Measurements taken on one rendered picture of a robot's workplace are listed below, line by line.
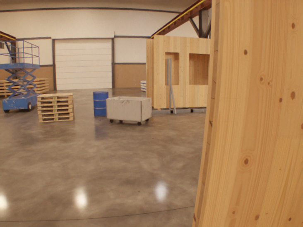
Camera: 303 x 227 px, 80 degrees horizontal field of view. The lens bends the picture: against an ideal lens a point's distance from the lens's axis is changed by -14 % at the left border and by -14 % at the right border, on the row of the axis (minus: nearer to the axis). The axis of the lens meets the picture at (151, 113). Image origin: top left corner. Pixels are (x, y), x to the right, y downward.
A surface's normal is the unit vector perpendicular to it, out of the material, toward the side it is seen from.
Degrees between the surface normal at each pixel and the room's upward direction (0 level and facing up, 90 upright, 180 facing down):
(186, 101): 90
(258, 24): 90
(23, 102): 90
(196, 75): 90
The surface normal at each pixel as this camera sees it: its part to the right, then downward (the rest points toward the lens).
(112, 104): -0.36, 0.18
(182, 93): 0.22, 0.19
